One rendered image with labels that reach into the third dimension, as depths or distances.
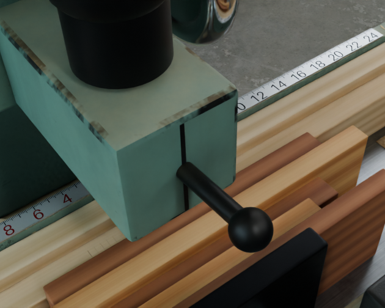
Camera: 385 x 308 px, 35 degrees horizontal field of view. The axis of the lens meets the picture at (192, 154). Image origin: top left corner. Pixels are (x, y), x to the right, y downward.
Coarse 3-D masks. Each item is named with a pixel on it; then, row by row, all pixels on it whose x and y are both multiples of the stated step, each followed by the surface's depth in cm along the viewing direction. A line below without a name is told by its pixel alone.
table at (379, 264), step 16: (384, 128) 51; (368, 144) 50; (368, 160) 48; (384, 160) 48; (368, 176) 47; (384, 240) 43; (384, 256) 42; (352, 272) 41; (368, 272) 41; (384, 272) 41; (336, 288) 41; (352, 288) 40; (320, 304) 40; (336, 304) 40
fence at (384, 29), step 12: (384, 24) 52; (384, 36) 50; (372, 48) 50; (348, 60) 49; (324, 72) 48; (300, 84) 47; (276, 96) 46; (252, 108) 45; (72, 204) 39; (84, 204) 40; (48, 216) 39; (60, 216) 39; (36, 228) 38; (12, 240) 38
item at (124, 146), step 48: (48, 0) 35; (0, 48) 35; (48, 48) 31; (48, 96) 31; (96, 96) 29; (144, 96) 29; (192, 96) 29; (96, 144) 28; (144, 144) 27; (192, 144) 29; (96, 192) 32; (144, 192) 29; (192, 192) 32
